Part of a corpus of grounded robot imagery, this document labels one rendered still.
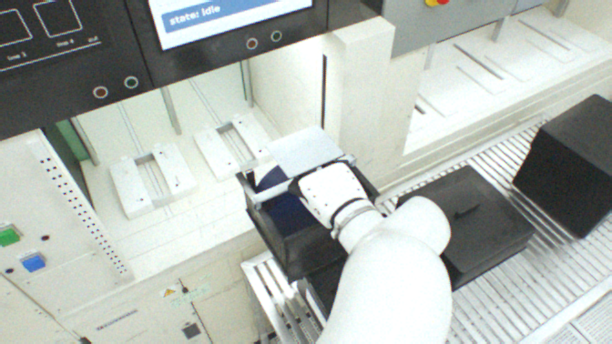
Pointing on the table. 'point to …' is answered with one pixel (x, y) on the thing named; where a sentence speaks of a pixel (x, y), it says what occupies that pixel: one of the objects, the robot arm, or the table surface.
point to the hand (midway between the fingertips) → (305, 158)
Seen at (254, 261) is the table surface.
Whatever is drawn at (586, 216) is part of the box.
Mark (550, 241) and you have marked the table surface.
